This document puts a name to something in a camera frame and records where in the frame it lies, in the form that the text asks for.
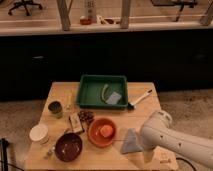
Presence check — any orange ball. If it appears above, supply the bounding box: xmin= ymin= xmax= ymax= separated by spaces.
xmin=100 ymin=125 xmax=113 ymax=137

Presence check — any dark green cup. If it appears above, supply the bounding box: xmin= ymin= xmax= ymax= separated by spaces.
xmin=48 ymin=101 xmax=63 ymax=118

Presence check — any red bowl on shelf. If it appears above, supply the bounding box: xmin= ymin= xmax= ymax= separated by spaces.
xmin=79 ymin=16 xmax=91 ymax=25

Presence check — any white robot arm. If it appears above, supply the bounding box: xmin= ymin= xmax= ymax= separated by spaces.
xmin=139 ymin=110 xmax=213 ymax=169

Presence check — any white handled brush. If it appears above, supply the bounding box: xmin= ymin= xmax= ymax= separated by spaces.
xmin=127 ymin=89 xmax=152 ymax=110

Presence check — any black office chair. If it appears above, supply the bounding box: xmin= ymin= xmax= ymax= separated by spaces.
xmin=8 ymin=0 xmax=43 ymax=16

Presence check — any white paper cup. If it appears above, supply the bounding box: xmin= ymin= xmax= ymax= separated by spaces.
xmin=29 ymin=124 xmax=49 ymax=144

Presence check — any dark grape bunch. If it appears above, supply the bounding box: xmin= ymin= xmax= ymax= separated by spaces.
xmin=78 ymin=111 xmax=94 ymax=125

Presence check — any black cable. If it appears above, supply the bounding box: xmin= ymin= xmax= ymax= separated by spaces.
xmin=175 ymin=156 xmax=198 ymax=171

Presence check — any small wooden block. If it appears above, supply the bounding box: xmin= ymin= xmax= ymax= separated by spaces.
xmin=69 ymin=113 xmax=84 ymax=133

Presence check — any grey-blue towel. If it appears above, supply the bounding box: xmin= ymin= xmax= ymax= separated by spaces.
xmin=120 ymin=128 xmax=142 ymax=154

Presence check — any green curved vegetable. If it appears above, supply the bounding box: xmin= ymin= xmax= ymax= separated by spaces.
xmin=101 ymin=84 xmax=109 ymax=102

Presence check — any grey-blue sponge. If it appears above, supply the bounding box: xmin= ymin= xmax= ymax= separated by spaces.
xmin=106 ymin=92 xmax=121 ymax=105

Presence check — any orange bowl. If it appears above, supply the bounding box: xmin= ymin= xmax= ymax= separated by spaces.
xmin=88 ymin=118 xmax=117 ymax=148

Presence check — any green plastic tray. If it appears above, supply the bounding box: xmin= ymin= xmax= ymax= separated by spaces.
xmin=76 ymin=75 xmax=128 ymax=110

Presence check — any dark purple bowl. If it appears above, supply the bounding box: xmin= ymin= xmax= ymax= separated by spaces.
xmin=55 ymin=133 xmax=83 ymax=162

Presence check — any black stand at left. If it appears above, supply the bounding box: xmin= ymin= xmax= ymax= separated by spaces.
xmin=0 ymin=138 xmax=9 ymax=171

